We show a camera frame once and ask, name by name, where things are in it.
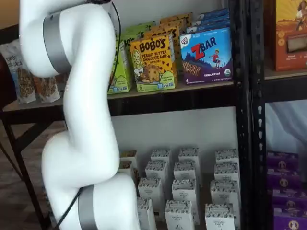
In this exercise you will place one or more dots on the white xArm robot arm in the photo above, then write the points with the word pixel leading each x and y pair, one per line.
pixel 84 119

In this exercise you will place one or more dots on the white patterned pantry box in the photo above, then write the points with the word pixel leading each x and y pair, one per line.
pixel 226 156
pixel 160 155
pixel 188 154
pixel 178 215
pixel 184 190
pixel 219 216
pixel 156 169
pixel 146 214
pixel 223 191
pixel 226 171
pixel 183 170
pixel 149 188

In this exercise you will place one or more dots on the yellow label granola box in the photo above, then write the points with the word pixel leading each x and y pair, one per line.
pixel 128 154
pixel 124 167

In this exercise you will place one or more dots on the yellow Bobo's peanut butter box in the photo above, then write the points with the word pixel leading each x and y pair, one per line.
pixel 153 64
pixel 163 31
pixel 177 16
pixel 172 24

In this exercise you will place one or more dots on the green Bobo's apple pie box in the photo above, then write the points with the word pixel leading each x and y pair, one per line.
pixel 134 30
pixel 144 24
pixel 122 72

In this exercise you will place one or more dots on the blue Zbar box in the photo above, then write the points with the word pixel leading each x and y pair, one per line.
pixel 213 13
pixel 206 57
pixel 212 19
pixel 211 26

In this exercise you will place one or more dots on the wooden shelf board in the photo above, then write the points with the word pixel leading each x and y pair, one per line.
pixel 28 106

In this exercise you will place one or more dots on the purple snack box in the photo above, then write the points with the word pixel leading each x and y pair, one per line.
pixel 283 178
pixel 290 219
pixel 289 198
pixel 283 159

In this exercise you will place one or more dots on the bright orange snack box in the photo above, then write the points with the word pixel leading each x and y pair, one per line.
pixel 292 36

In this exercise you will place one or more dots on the granola bag orange label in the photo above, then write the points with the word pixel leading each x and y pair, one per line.
pixel 48 88

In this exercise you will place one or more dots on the white plastic sheet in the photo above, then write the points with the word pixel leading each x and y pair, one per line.
pixel 287 127

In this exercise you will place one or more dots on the granola bag blue label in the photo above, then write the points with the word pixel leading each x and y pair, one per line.
pixel 19 79

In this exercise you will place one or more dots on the dark red panel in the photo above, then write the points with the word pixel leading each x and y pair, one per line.
pixel 4 83

